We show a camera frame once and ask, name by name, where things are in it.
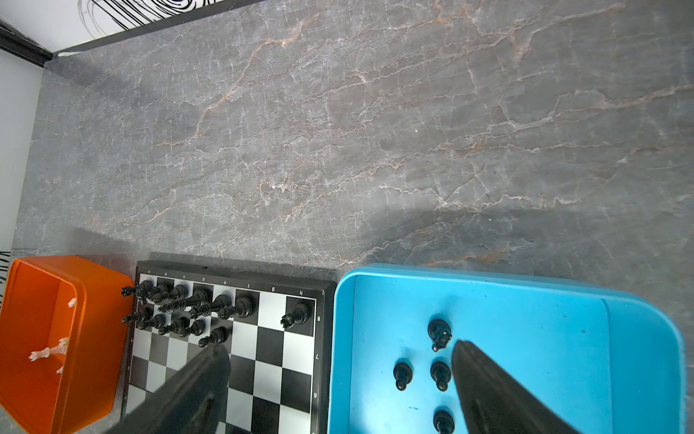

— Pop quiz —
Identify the blue plastic tray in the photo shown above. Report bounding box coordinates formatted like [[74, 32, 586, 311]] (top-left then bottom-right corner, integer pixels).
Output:
[[328, 264, 687, 433]]

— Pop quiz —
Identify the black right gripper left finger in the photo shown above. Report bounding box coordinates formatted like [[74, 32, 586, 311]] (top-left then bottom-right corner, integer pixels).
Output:
[[109, 344, 231, 434]]

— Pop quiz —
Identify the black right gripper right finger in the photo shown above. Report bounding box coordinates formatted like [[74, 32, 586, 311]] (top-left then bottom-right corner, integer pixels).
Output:
[[452, 340, 577, 433]]

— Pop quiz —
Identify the black chess piece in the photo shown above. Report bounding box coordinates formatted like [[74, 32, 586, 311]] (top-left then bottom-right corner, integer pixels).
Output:
[[428, 318, 452, 353]]

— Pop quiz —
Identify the black rook on board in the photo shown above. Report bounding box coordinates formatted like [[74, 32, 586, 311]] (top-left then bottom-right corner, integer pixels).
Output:
[[280, 302, 312, 330]]

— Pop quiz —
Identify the black pawn in tray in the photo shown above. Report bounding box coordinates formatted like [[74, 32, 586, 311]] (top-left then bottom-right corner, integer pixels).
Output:
[[430, 361, 452, 392], [433, 410, 455, 434], [393, 362, 413, 392]]

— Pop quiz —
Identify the orange plastic tray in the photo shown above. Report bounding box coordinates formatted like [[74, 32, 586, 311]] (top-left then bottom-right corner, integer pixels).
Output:
[[1, 256, 133, 433]]

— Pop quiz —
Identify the black white chess board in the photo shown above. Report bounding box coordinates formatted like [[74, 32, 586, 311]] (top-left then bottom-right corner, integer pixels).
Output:
[[121, 260, 336, 433]]

